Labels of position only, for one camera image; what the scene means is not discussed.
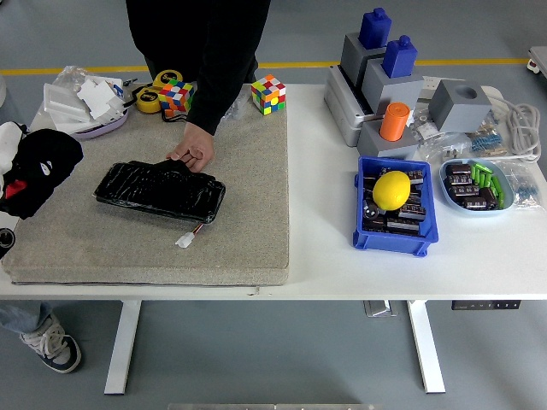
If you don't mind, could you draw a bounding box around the person's left hand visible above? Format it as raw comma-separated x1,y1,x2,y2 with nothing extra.
165,123,215,174

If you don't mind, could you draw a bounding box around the black rag with red patch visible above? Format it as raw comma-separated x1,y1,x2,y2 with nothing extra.
0,128,85,220

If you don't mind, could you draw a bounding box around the black desk control panel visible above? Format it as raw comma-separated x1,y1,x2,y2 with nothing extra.
451,300,522,311

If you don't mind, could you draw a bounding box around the colourful puzzle cube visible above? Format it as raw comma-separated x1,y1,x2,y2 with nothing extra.
158,79,196,119
250,74,287,116

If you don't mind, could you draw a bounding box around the clear bag of screws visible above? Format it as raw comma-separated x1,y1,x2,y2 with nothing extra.
220,91,251,125

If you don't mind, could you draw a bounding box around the grey-brown mat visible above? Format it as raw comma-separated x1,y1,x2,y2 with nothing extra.
1,100,291,287

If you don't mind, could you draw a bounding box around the yellow tape measure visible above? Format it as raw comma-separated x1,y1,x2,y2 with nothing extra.
152,69,185,91
135,86,162,114

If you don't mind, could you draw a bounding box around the lavender tray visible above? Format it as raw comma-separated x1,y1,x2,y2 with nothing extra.
70,108,130,141

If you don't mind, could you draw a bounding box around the white card piece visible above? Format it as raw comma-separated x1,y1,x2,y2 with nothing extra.
76,75,125,120

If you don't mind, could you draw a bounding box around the person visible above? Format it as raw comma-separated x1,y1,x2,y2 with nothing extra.
125,0,271,86

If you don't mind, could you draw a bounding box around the clear plastic bag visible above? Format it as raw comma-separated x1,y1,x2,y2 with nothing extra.
50,65,93,86

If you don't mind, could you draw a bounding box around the low grey block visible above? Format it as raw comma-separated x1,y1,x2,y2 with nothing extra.
356,120,420,161

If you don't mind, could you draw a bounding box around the yellow lemon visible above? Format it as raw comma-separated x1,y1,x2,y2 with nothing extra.
372,170,412,212

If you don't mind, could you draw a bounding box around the orange cylinder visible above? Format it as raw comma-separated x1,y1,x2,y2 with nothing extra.
379,102,412,142

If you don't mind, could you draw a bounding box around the white table leg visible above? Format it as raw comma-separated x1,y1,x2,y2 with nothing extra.
406,300,447,395
103,300,142,396

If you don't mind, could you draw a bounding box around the blue bottle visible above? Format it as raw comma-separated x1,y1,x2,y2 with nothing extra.
381,35,419,79
357,7,393,49

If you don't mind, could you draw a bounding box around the blue plastic bin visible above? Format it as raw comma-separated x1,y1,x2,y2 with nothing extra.
352,155,440,258

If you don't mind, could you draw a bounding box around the bystander's leg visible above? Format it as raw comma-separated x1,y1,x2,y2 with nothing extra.
0,301,55,337

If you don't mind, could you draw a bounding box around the white power strip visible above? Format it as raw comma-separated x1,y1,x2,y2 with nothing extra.
421,75,503,103

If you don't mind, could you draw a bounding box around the bystander's foot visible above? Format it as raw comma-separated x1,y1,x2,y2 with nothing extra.
19,315,82,375

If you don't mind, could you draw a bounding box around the clear bag of parts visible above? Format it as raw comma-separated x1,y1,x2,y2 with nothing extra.
416,132,473,166

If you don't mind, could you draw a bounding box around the grey block with round hole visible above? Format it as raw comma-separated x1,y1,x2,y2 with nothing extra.
428,79,494,133

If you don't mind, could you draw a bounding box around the light blue bowl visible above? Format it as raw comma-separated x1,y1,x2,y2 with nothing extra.
438,158,515,219

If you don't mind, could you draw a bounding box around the clear bag of blue resistors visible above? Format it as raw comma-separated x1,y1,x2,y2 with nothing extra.
468,114,514,157
497,161,547,211

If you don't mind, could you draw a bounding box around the white cart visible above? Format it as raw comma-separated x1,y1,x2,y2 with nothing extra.
526,45,547,80

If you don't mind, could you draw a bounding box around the white connector plug with wires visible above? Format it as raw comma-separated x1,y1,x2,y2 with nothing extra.
174,221,209,249

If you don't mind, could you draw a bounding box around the white switch plate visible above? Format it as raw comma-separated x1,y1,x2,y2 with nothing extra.
42,82,93,125

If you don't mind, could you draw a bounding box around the light grey enclosure box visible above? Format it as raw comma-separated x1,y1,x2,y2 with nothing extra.
323,65,385,149

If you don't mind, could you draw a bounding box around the metal bracket under table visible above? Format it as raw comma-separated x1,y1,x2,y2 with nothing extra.
362,301,399,318

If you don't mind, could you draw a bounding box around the white power cable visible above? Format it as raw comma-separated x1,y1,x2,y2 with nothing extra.
486,96,543,162

